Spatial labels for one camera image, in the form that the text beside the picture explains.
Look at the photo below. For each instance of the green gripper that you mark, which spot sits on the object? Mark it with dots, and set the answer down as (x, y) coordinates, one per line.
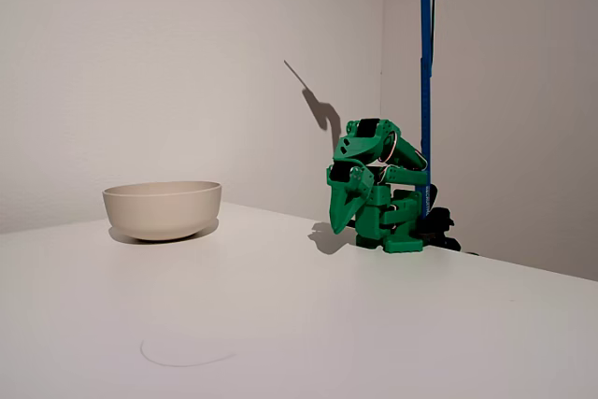
(345, 197)

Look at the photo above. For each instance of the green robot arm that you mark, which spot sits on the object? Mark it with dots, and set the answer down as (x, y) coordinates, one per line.
(374, 221)

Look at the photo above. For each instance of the black table clamp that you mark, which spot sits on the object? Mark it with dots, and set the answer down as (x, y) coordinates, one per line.
(439, 223)

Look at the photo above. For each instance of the beige bowl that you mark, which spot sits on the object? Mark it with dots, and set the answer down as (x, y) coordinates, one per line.
(161, 212)

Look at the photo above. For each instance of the blue camera pole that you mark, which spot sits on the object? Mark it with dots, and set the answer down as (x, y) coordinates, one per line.
(425, 44)

